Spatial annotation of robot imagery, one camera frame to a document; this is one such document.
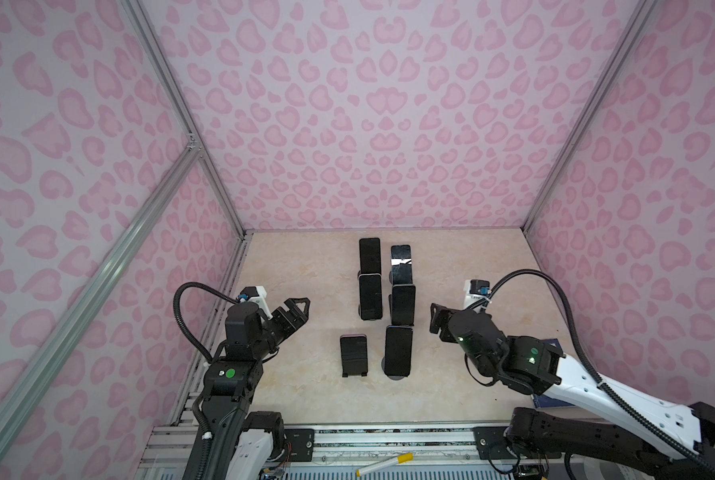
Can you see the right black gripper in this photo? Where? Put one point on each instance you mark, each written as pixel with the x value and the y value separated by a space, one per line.
pixel 441 313

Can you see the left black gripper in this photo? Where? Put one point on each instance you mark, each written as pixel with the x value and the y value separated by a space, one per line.
pixel 280 316

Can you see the black phone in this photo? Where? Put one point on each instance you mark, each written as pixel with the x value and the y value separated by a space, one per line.
pixel 398 351
pixel 370 297
pixel 401 265
pixel 402 304
pixel 370 256

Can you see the grey round phone stand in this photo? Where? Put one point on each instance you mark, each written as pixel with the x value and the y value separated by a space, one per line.
pixel 397 377

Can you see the purple phone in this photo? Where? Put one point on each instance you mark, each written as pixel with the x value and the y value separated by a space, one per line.
pixel 353 354

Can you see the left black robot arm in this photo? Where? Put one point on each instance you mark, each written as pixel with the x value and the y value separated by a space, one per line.
pixel 231 441

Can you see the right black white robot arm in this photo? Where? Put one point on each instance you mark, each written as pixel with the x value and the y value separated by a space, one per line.
pixel 658 438

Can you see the blue book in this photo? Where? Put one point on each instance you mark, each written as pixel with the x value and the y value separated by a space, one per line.
pixel 543 401

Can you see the white yellow marker pen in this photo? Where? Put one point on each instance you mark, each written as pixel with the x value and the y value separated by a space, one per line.
pixel 382 465

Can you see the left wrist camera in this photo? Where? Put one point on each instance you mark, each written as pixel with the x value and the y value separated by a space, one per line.
pixel 256 295

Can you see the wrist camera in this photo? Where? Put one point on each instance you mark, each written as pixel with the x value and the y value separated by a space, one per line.
pixel 477 294
pixel 256 295

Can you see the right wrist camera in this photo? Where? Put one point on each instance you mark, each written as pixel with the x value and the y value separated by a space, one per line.
pixel 477 294

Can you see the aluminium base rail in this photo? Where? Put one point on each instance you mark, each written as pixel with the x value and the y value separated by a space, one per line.
pixel 441 450

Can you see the diagonal aluminium frame bar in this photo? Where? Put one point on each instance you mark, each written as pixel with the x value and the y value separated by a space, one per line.
pixel 26 394

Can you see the left corner aluminium post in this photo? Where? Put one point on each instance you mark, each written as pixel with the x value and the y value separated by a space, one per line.
pixel 141 23

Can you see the corner aluminium post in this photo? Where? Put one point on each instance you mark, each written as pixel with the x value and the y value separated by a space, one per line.
pixel 635 29
pixel 141 23

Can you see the right corner aluminium post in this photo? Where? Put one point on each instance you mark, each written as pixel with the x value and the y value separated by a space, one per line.
pixel 635 29

